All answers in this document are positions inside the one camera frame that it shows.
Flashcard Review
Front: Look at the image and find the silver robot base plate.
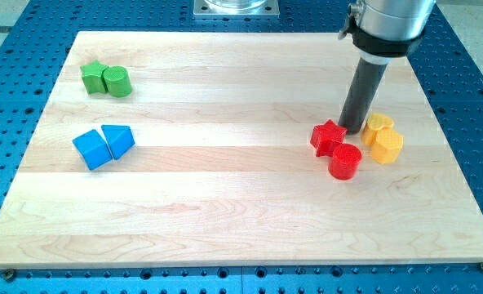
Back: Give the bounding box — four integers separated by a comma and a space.
193, 0, 280, 19

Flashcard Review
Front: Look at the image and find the green cylinder block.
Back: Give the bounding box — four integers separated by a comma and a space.
103, 65, 132, 97

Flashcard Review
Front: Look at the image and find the yellow hexagon block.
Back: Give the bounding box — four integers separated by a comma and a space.
370, 128, 404, 164

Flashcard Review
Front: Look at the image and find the blue cube block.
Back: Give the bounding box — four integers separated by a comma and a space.
72, 129, 113, 171

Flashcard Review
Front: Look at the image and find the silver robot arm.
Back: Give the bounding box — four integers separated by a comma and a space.
338, 0, 436, 65

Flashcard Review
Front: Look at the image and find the blue triangle block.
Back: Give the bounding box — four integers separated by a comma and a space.
101, 125, 135, 160

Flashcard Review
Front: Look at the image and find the green star block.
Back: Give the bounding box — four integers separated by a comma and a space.
80, 60, 108, 94

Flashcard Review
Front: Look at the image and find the blue perforated table plate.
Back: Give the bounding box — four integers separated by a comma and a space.
0, 0, 483, 293

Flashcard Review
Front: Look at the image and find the yellow heart block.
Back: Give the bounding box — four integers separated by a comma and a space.
361, 113, 394, 145

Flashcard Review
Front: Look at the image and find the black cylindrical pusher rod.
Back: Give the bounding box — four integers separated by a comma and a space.
338, 58, 387, 135

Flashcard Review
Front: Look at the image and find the red cylinder block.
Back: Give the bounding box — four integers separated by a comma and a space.
328, 144, 362, 180

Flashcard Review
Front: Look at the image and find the red star block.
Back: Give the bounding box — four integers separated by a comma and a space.
310, 119, 347, 157

